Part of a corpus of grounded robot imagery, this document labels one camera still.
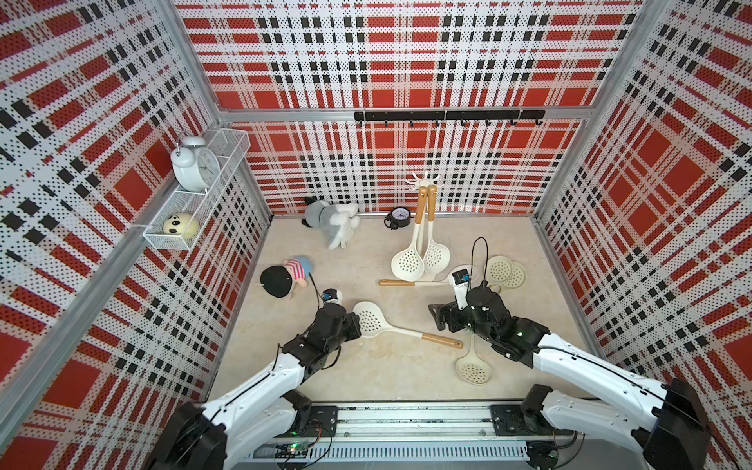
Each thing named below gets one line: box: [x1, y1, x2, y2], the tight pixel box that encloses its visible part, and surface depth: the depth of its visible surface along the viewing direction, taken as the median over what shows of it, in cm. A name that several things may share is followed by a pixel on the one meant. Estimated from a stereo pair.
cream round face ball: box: [162, 212, 201, 239], surface depth 65 cm
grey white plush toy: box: [300, 195, 361, 250], surface depth 111 cm
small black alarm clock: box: [383, 206, 414, 231], surface depth 121 cm
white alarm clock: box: [170, 136, 221, 192], surface depth 70 cm
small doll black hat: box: [259, 255, 314, 299], surface depth 96 cm
